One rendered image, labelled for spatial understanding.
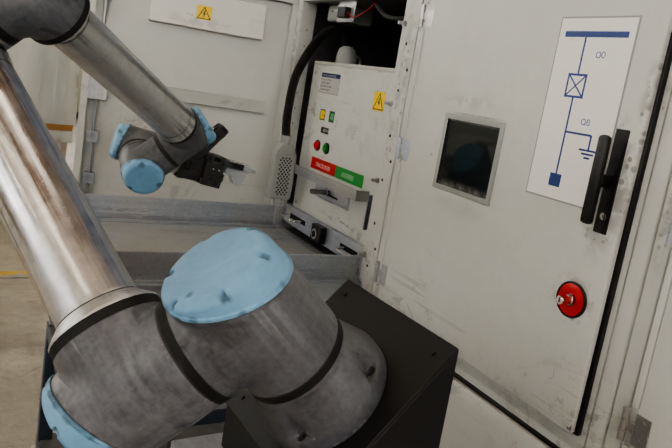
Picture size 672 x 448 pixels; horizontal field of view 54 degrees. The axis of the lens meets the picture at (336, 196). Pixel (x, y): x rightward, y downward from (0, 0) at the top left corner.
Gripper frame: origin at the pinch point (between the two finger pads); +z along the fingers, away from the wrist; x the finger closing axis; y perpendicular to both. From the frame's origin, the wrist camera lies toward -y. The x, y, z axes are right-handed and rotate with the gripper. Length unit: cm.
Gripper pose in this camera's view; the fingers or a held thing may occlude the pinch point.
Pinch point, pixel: (251, 168)
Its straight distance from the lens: 179.0
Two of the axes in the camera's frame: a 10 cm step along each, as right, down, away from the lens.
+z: 8.3, 2.3, 5.1
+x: 4.7, 2.2, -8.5
